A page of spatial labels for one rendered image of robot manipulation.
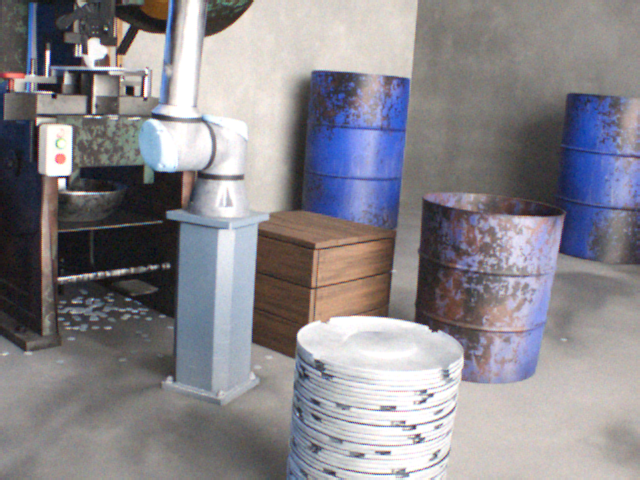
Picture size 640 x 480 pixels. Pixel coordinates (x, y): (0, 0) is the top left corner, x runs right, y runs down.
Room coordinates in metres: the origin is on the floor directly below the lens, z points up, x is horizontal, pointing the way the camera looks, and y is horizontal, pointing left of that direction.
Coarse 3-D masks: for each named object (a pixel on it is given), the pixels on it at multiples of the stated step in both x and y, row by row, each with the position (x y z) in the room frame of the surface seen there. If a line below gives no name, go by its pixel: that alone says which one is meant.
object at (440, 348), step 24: (312, 336) 1.26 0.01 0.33; (336, 336) 1.27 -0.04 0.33; (360, 336) 1.26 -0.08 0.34; (384, 336) 1.27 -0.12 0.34; (408, 336) 1.30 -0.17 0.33; (432, 336) 1.31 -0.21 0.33; (336, 360) 1.15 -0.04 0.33; (360, 360) 1.16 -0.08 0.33; (384, 360) 1.16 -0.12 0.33; (408, 360) 1.17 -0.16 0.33; (432, 360) 1.18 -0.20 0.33; (456, 360) 1.18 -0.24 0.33
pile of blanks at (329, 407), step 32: (320, 384) 1.14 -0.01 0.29; (352, 384) 1.11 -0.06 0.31; (384, 384) 1.10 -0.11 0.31; (416, 384) 1.11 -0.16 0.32; (448, 384) 1.15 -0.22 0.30; (320, 416) 1.13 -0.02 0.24; (352, 416) 1.12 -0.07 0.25; (384, 416) 1.10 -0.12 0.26; (416, 416) 1.11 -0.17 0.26; (448, 416) 1.16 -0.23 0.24; (320, 448) 1.14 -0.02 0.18; (352, 448) 1.10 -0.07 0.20; (384, 448) 1.10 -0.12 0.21; (416, 448) 1.13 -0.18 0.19; (448, 448) 1.19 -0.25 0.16
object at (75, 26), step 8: (64, 0) 2.26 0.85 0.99; (72, 0) 2.23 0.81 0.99; (80, 0) 2.23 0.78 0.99; (112, 0) 2.33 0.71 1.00; (56, 8) 2.30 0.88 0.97; (64, 8) 2.26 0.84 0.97; (72, 8) 2.23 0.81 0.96; (112, 8) 2.30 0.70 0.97; (56, 16) 2.30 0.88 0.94; (72, 24) 2.23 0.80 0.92; (80, 24) 2.24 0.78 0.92; (112, 24) 2.33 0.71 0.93; (64, 32) 2.26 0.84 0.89; (72, 32) 2.23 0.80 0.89
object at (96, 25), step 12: (84, 0) 2.02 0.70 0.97; (96, 0) 2.02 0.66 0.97; (108, 0) 2.03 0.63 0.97; (96, 12) 2.05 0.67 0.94; (108, 12) 2.04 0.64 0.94; (84, 24) 2.03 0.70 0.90; (96, 24) 2.04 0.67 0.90; (108, 24) 2.04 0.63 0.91; (96, 36) 2.06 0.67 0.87; (108, 36) 2.05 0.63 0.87
